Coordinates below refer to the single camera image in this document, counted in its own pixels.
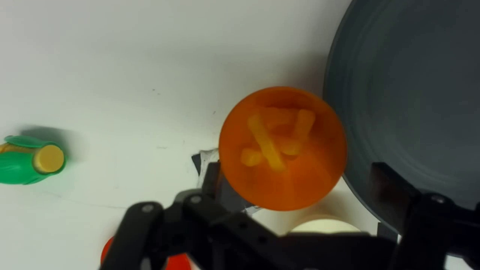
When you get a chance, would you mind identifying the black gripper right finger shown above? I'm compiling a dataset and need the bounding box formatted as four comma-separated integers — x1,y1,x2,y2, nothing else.
370,162,480,270

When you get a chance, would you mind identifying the yellow toy fry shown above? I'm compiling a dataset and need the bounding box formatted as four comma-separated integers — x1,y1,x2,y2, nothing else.
291,108,318,144
238,145,265,168
277,138,303,157
246,112,288,172

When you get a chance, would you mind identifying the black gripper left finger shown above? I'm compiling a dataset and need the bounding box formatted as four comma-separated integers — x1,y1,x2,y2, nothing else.
99,160,237,270

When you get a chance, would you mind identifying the dark grey-green plate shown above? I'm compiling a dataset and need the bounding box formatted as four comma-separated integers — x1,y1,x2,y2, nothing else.
321,0,480,211

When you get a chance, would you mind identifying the translucent orange cup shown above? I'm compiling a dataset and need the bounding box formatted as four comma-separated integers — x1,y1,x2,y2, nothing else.
217,85,349,211

